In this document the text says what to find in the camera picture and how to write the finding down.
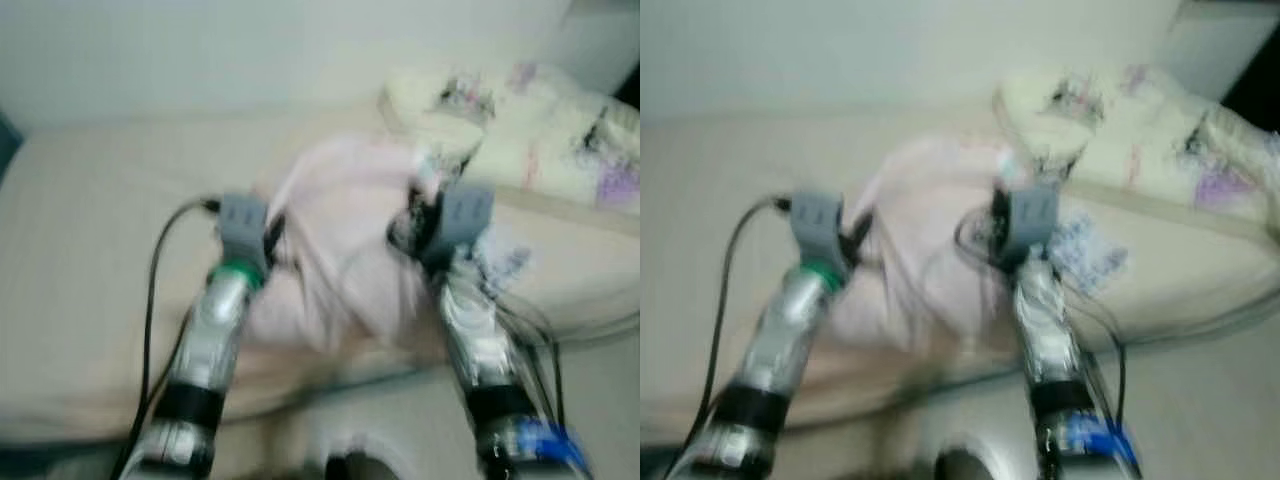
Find pink floral pillow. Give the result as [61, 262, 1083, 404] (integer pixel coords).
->
[830, 135, 1021, 351]
[245, 135, 471, 351]

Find white book blue letters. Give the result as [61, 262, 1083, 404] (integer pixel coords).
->
[470, 225, 536, 296]
[1050, 210, 1131, 296]

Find cream cartoon print blanket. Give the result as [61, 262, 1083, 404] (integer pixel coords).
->
[378, 62, 641, 216]
[992, 62, 1280, 226]

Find cream bed sheet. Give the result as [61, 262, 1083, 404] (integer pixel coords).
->
[0, 100, 641, 446]
[640, 100, 1280, 446]

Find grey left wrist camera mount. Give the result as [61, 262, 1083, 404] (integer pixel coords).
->
[217, 193, 271, 276]
[790, 190, 849, 271]

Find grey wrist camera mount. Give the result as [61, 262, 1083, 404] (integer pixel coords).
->
[790, 190, 849, 271]
[430, 180, 496, 263]
[1005, 183, 1061, 261]
[217, 193, 271, 276]

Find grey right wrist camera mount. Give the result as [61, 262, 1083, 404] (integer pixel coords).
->
[430, 180, 496, 263]
[1005, 183, 1061, 261]

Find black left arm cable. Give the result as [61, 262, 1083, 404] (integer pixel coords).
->
[115, 197, 223, 480]
[665, 197, 796, 480]

